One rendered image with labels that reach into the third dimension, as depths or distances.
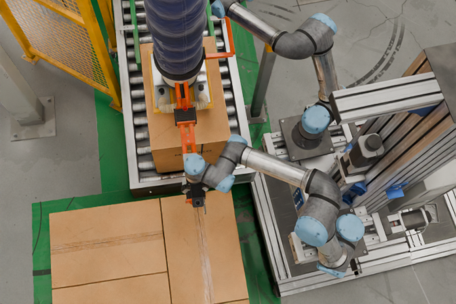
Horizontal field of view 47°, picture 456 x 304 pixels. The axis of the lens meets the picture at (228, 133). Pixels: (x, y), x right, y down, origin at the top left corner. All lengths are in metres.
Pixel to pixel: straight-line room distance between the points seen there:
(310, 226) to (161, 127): 1.09
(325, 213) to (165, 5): 0.89
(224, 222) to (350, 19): 2.02
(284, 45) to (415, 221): 1.08
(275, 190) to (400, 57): 1.49
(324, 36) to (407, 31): 2.20
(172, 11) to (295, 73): 2.11
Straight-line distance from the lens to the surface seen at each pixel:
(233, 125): 3.03
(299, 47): 2.05
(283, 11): 4.10
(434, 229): 3.51
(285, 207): 3.27
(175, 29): 1.95
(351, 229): 2.21
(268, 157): 1.91
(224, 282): 2.83
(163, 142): 2.57
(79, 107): 3.76
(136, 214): 2.90
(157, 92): 2.52
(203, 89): 2.51
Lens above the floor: 3.36
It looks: 69 degrees down
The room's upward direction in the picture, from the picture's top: 8 degrees clockwise
